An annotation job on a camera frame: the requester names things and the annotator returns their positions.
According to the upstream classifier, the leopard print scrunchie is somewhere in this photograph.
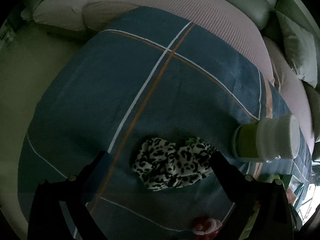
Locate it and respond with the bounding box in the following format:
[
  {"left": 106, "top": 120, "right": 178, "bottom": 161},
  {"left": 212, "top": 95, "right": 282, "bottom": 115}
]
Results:
[{"left": 132, "top": 137, "right": 217, "bottom": 191}]

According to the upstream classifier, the teal shallow cardboard box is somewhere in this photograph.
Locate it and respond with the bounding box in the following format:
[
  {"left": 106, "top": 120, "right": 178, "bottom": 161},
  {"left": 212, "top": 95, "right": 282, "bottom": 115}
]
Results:
[{"left": 239, "top": 174, "right": 314, "bottom": 239}]

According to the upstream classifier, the red pink scrunchie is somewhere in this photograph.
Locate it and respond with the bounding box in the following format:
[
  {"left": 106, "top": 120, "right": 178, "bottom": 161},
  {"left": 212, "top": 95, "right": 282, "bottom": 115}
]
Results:
[{"left": 193, "top": 218, "right": 222, "bottom": 240}]

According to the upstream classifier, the white pill bottle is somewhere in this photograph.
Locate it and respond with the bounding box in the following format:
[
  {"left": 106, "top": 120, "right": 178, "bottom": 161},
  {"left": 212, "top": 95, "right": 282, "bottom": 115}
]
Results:
[{"left": 233, "top": 114, "right": 301, "bottom": 163}]

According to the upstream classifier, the grey square throw pillow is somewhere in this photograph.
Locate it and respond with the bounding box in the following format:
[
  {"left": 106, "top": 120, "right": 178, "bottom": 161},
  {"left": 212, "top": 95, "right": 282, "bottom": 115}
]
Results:
[{"left": 276, "top": 12, "right": 318, "bottom": 88}]

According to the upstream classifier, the blue plaid tablecloth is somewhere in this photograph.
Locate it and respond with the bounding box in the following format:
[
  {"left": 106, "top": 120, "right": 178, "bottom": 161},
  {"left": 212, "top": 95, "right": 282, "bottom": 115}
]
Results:
[{"left": 18, "top": 7, "right": 311, "bottom": 239}]

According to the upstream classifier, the grey green sofa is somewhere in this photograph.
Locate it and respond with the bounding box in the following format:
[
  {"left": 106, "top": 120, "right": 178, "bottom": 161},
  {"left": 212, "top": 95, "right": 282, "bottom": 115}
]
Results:
[{"left": 21, "top": 0, "right": 319, "bottom": 147}]

